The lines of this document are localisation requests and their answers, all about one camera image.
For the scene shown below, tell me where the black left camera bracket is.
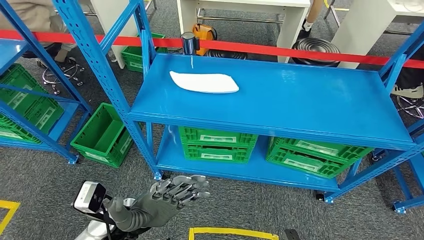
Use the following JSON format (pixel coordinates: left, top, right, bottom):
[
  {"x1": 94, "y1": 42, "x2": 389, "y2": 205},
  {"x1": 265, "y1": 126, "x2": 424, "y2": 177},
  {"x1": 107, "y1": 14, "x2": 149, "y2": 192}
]
[{"x1": 99, "y1": 195, "x2": 115, "y2": 240}]

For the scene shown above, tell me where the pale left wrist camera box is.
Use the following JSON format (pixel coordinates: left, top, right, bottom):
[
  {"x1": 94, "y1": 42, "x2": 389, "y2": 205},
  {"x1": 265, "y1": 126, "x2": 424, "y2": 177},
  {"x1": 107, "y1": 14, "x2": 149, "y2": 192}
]
[{"x1": 72, "y1": 181, "x2": 108, "y2": 215}]

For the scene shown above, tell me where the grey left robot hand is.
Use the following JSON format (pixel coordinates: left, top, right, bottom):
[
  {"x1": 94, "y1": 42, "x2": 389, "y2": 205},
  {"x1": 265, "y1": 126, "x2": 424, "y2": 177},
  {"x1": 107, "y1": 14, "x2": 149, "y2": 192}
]
[{"x1": 130, "y1": 174, "x2": 212, "y2": 229}]

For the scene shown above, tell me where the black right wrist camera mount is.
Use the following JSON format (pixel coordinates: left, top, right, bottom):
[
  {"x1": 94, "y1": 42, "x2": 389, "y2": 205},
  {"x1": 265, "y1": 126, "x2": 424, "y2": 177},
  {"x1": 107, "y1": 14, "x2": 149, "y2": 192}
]
[{"x1": 284, "y1": 228, "x2": 302, "y2": 240}]

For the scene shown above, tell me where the white desk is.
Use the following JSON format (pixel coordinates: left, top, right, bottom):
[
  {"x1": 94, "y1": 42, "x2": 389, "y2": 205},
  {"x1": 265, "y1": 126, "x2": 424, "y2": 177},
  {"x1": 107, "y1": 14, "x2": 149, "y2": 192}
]
[
  {"x1": 176, "y1": 0, "x2": 312, "y2": 64},
  {"x1": 331, "y1": 0, "x2": 424, "y2": 70},
  {"x1": 79, "y1": 0, "x2": 147, "y2": 70}
]

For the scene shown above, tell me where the chrome barrier post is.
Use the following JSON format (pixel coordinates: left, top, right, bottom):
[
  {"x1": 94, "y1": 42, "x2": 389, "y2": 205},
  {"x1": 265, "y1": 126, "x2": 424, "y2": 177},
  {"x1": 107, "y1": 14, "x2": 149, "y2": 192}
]
[{"x1": 180, "y1": 31, "x2": 201, "y2": 57}]

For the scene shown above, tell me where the red barrier belt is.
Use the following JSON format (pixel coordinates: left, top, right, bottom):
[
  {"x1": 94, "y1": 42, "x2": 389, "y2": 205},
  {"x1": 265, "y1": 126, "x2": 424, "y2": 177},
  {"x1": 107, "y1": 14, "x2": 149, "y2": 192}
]
[{"x1": 0, "y1": 29, "x2": 424, "y2": 70}]

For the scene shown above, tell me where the white moulded part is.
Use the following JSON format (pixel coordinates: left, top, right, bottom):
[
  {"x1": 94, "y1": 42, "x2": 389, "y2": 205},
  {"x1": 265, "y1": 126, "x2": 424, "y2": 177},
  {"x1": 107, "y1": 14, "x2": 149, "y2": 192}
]
[{"x1": 169, "y1": 70, "x2": 240, "y2": 95}]

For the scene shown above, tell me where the black round stool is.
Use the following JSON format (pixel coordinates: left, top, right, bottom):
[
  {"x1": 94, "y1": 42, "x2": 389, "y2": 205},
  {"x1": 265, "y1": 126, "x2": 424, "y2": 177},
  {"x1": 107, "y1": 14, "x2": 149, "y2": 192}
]
[
  {"x1": 291, "y1": 37, "x2": 342, "y2": 68},
  {"x1": 205, "y1": 48, "x2": 249, "y2": 61}
]

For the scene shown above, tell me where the orange bag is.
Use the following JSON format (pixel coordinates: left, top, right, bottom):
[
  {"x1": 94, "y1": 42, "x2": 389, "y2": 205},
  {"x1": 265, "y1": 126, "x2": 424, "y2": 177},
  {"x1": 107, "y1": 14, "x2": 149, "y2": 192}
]
[{"x1": 192, "y1": 23, "x2": 219, "y2": 57}]

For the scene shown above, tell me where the person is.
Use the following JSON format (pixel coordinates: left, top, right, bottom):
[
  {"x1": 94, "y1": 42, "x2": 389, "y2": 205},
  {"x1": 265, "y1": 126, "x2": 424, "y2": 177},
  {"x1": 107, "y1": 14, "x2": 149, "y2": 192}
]
[
  {"x1": 296, "y1": 0, "x2": 325, "y2": 41},
  {"x1": 0, "y1": 0, "x2": 80, "y2": 65},
  {"x1": 390, "y1": 43, "x2": 424, "y2": 100}
]

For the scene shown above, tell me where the chrome stool base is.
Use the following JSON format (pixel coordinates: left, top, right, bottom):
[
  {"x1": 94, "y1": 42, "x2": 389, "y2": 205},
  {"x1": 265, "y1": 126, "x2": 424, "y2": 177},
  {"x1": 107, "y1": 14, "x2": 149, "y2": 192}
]
[
  {"x1": 395, "y1": 95, "x2": 424, "y2": 120},
  {"x1": 36, "y1": 57, "x2": 86, "y2": 96}
]

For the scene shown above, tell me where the yellow floor tape square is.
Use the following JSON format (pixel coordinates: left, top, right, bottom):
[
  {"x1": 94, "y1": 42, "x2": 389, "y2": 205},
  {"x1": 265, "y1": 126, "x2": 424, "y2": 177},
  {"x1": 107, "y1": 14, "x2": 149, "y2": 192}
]
[
  {"x1": 0, "y1": 200, "x2": 21, "y2": 235},
  {"x1": 188, "y1": 227, "x2": 280, "y2": 240}
]

